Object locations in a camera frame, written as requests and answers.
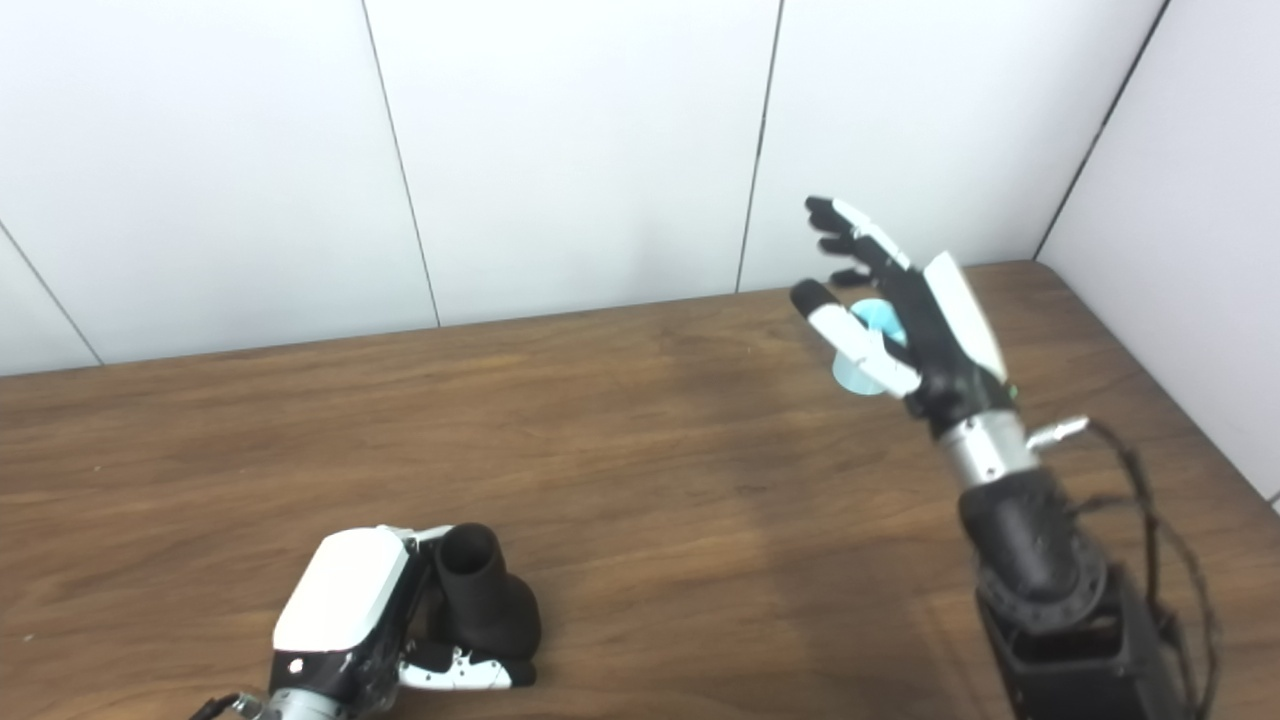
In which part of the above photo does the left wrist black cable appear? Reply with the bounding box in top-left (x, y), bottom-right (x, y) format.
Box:
top-left (190, 693), bottom-right (271, 720)

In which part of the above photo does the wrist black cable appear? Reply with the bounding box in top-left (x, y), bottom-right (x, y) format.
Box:
top-left (190, 693), bottom-right (271, 720)
top-left (1025, 416), bottom-right (1221, 716)

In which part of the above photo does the right white-black robot hand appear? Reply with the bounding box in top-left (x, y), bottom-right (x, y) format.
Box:
top-left (790, 196), bottom-right (1016, 436)

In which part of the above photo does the light-blue hose piece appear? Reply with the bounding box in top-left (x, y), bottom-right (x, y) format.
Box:
top-left (832, 298), bottom-right (909, 397)

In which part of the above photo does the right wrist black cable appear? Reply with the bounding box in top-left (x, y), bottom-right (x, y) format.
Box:
top-left (1025, 416), bottom-right (1221, 716)

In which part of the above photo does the black flared nozzle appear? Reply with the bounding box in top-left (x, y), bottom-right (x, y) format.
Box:
top-left (435, 523), bottom-right (543, 661)

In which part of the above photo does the left white-black robot hand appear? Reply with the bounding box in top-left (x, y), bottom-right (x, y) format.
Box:
top-left (272, 524), bottom-right (538, 716)

